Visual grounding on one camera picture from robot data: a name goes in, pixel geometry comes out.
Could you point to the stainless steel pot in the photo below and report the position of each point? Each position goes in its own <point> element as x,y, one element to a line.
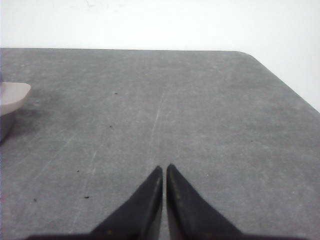
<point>13,96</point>

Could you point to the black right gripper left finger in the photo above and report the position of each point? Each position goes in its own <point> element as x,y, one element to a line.
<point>139,218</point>

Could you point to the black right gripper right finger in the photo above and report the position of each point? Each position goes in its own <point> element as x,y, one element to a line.
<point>190,217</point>

